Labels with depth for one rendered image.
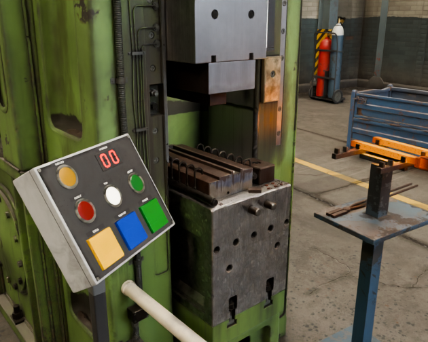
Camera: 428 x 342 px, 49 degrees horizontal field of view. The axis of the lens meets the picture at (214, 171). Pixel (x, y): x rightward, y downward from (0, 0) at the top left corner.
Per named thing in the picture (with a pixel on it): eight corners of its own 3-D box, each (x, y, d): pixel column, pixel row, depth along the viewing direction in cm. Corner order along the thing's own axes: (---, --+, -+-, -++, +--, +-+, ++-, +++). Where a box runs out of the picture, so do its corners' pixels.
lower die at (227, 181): (252, 188, 168) (253, 165, 165) (208, 201, 155) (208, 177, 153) (182, 161, 198) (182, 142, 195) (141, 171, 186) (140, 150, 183)
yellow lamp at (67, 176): (81, 185, 104) (79, 167, 103) (60, 190, 101) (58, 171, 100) (75, 182, 106) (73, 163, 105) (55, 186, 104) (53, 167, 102)
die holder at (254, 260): (286, 289, 186) (291, 183, 172) (212, 328, 163) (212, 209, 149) (198, 239, 227) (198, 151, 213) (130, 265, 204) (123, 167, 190)
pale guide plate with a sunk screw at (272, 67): (280, 100, 184) (282, 55, 178) (263, 102, 178) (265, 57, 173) (276, 100, 185) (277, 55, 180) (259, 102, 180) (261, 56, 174)
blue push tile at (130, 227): (148, 236, 116) (134, 210, 116) (131, 250, 110) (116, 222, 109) (143, 238, 117) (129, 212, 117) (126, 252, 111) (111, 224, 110)
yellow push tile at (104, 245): (125, 254, 108) (110, 226, 107) (105, 269, 101) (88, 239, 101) (120, 256, 109) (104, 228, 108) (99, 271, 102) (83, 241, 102)
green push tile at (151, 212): (168, 221, 125) (156, 197, 124) (154, 233, 119) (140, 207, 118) (164, 224, 126) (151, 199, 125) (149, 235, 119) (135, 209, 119)
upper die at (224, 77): (255, 88, 156) (255, 59, 153) (208, 94, 144) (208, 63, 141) (180, 77, 187) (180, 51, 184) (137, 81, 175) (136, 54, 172)
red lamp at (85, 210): (98, 219, 105) (97, 201, 103) (79, 224, 102) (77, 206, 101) (92, 214, 107) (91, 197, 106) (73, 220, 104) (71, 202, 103)
